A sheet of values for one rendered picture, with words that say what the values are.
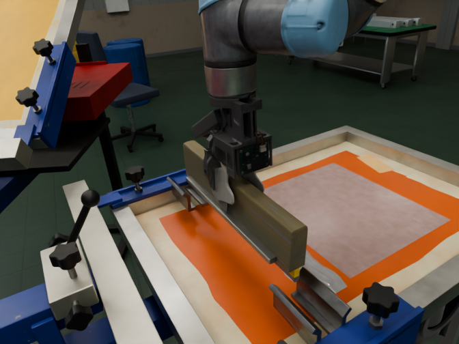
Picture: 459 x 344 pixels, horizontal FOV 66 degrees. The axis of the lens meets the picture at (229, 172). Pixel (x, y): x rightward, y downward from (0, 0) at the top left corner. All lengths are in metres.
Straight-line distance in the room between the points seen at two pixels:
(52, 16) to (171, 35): 7.73
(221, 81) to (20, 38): 0.86
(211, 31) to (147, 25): 8.33
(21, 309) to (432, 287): 0.62
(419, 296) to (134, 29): 8.43
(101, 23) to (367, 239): 8.18
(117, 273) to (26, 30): 0.88
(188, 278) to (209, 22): 0.44
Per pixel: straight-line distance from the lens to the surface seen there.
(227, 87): 0.50
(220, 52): 0.49
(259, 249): 0.55
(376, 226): 0.82
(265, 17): 0.44
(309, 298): 0.59
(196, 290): 0.66
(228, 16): 0.47
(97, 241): 0.68
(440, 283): 0.67
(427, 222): 0.86
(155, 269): 0.66
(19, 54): 1.21
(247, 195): 0.56
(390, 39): 5.27
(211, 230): 0.78
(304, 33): 0.42
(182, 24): 9.04
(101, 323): 0.71
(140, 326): 0.52
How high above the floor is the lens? 1.43
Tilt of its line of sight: 28 degrees down
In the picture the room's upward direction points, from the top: 4 degrees counter-clockwise
